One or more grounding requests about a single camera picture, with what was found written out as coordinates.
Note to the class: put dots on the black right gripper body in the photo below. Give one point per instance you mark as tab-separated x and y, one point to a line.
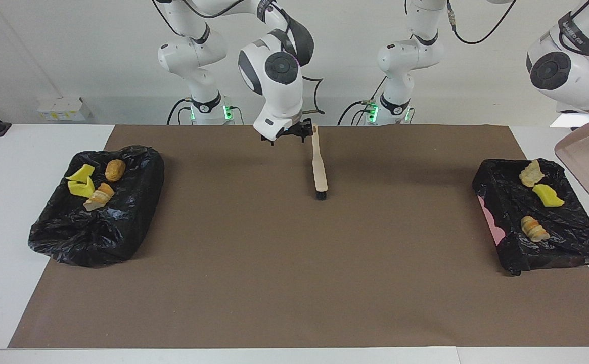
297	129

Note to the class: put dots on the beige hand brush black bristles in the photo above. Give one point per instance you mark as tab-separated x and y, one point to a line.
318	167

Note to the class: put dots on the brown cork piece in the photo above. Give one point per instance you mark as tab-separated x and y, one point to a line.
115	170

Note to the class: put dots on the beige foam chunk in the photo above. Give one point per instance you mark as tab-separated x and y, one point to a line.
534	228
99	196
531	174

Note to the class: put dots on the yellow sponge piece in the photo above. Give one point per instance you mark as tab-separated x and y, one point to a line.
548	196
81	188
82	173

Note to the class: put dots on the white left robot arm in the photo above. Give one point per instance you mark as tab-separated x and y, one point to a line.
572	76

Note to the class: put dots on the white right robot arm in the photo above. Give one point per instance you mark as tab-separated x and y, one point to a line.
279	96

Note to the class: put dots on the pink plastic bin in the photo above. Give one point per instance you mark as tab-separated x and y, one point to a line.
494	222

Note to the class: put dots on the black bag fully covering bin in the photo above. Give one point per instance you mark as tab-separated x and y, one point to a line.
97	232

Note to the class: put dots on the black bag lining pink bin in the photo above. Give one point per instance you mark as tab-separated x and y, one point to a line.
567	237

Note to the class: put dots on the brown table mat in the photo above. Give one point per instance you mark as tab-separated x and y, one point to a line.
223	303

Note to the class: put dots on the white wall socket box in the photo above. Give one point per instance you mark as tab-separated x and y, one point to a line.
64	108

